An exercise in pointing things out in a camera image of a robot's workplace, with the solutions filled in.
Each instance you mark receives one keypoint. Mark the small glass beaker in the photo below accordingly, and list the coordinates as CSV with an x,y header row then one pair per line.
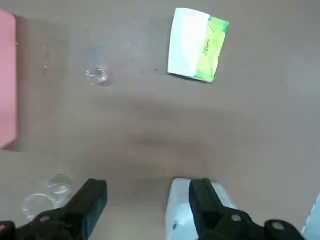
x,y
98,75

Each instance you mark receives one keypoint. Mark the large glass beaker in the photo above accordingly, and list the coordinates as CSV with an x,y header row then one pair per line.
x,y
45,197

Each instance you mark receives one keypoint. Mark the green tissue pack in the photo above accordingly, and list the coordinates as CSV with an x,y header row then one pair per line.
x,y
212,50

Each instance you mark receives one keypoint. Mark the white lidded trash bin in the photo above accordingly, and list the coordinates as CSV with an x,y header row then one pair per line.
x,y
178,210

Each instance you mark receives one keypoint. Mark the pink plastic container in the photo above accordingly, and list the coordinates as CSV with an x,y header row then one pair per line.
x,y
7,75

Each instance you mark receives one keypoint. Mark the white tissue sheet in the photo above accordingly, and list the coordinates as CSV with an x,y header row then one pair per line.
x,y
186,42

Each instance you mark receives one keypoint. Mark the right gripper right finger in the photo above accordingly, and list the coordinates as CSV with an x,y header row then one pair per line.
x,y
212,215

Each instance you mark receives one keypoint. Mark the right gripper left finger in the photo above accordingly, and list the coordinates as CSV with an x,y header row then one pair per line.
x,y
80,210

